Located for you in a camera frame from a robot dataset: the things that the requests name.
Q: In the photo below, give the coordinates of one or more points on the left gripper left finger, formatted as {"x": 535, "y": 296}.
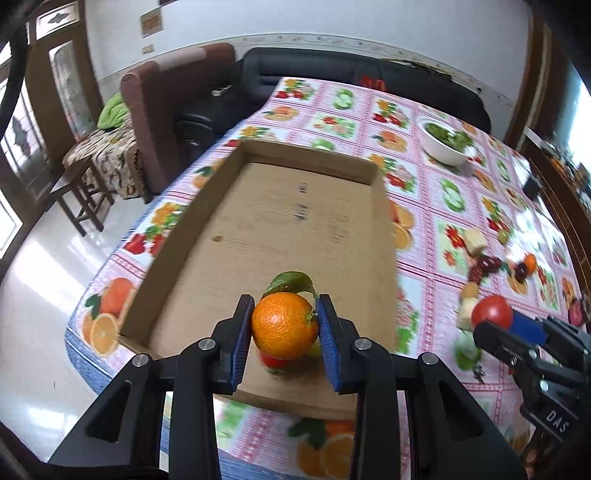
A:
{"x": 155, "y": 419}

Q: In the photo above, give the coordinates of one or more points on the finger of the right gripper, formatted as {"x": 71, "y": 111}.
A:
{"x": 559, "y": 339}
{"x": 524, "y": 357}

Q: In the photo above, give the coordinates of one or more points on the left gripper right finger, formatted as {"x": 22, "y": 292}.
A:
{"x": 451, "y": 436}

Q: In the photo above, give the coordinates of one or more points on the white cube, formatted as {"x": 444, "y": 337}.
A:
{"x": 475, "y": 242}
{"x": 465, "y": 310}

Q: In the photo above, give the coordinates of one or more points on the dark plum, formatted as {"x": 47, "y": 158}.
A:
{"x": 521, "y": 272}

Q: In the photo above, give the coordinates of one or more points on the brown kiwi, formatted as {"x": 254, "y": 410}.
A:
{"x": 470, "y": 290}

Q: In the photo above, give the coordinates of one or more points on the small orange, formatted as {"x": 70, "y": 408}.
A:
{"x": 530, "y": 261}

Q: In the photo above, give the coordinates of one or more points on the large orange with leaf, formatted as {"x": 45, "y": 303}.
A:
{"x": 284, "y": 323}

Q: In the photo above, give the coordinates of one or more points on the green grape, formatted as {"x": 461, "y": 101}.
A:
{"x": 315, "y": 350}
{"x": 503, "y": 237}

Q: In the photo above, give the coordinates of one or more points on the right hand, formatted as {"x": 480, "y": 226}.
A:
{"x": 530, "y": 457}

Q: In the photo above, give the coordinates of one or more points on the floral fruit tablecloth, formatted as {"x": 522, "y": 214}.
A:
{"x": 434, "y": 204}

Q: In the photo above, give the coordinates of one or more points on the green grape in box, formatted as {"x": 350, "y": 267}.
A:
{"x": 315, "y": 350}

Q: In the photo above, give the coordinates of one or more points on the wooden sideboard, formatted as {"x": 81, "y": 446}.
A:
{"x": 542, "y": 122}

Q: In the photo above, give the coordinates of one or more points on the small black box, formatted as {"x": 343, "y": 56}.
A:
{"x": 532, "y": 188}

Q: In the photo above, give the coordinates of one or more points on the red tomato with stem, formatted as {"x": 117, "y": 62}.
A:
{"x": 273, "y": 363}

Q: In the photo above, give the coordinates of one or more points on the white bowl of greens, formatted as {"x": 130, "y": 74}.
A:
{"x": 444, "y": 143}

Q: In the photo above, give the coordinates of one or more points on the small wooden stool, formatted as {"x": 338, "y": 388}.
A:
{"x": 83, "y": 180}

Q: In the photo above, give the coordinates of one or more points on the shallow cardboard box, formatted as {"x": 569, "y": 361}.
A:
{"x": 268, "y": 209}

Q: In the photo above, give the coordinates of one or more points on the patterned seat cover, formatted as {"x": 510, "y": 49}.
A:
{"x": 108, "y": 151}

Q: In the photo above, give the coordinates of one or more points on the black sofa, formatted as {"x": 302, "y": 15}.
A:
{"x": 203, "y": 120}

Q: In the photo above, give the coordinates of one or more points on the green cushion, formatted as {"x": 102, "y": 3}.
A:
{"x": 113, "y": 113}

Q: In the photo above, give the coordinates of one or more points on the wooden glass door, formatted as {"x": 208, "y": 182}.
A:
{"x": 49, "y": 100}

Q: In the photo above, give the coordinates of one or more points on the maroon armchair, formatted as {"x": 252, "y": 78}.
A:
{"x": 155, "y": 91}

